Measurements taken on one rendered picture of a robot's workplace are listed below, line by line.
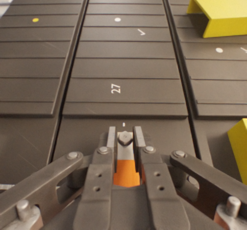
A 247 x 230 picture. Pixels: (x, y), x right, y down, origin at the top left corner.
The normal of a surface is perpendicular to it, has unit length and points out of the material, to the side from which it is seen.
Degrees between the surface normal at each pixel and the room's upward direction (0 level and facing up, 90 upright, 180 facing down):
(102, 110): 0
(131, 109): 0
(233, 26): 90
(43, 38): 0
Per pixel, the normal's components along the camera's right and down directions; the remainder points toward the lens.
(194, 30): 0.00, -0.54
